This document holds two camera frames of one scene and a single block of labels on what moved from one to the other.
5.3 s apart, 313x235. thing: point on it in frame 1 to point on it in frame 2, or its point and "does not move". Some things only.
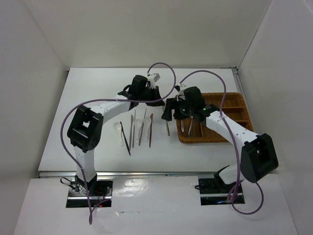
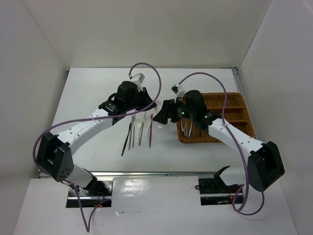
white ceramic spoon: x=117 y=127 to x=159 y=104
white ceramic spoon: x=146 y=122 does not move
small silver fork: x=182 y=127 does not move
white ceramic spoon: x=138 y=123 does not move
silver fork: x=164 y=108 to x=185 y=128
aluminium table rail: x=131 y=174 does not move
